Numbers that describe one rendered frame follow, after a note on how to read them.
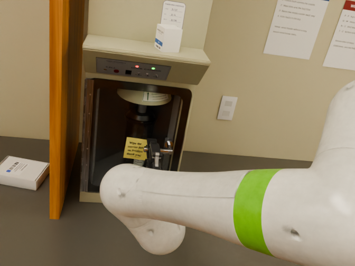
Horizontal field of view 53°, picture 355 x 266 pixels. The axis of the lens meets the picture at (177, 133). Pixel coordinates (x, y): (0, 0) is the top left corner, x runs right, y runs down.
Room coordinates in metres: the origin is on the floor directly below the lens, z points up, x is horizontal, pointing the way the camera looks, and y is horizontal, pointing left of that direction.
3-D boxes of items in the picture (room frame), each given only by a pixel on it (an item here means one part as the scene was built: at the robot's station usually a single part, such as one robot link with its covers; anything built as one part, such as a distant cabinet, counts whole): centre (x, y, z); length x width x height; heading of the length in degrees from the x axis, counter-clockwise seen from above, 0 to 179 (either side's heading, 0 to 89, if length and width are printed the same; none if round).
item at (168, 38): (0.93, 0.07, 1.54); 0.05 x 0.05 x 0.06; 30
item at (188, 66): (0.92, 0.12, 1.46); 0.32 x 0.11 x 0.10; 102
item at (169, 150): (0.95, 0.05, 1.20); 0.10 x 0.05 x 0.03; 102
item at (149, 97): (0.97, 0.13, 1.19); 0.30 x 0.01 x 0.40; 102
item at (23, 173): (1.02, 0.52, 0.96); 0.16 x 0.12 x 0.04; 90
